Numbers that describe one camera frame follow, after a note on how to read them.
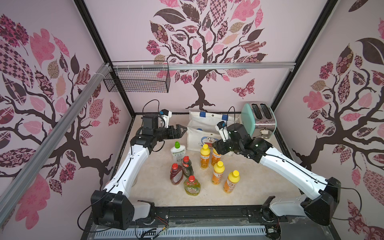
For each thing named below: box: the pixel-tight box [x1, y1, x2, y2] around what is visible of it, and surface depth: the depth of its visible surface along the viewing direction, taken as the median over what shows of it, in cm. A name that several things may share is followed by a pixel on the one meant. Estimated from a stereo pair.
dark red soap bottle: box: [170, 163, 184, 185], surface depth 76 cm
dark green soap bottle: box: [182, 155, 194, 178], surface depth 77 cm
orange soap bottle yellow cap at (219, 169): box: [212, 160, 225, 185], surface depth 71 cm
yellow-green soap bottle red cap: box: [183, 175, 201, 197], surface depth 74 cm
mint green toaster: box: [241, 102, 277, 139], surface depth 97 cm
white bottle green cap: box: [170, 141, 186, 164], surface depth 85 cm
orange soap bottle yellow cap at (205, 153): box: [200, 144, 211, 170], surface depth 77 cm
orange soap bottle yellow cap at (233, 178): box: [223, 170, 241, 194], surface depth 68 cm
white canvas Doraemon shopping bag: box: [186, 110, 238, 151], surface depth 91 cm
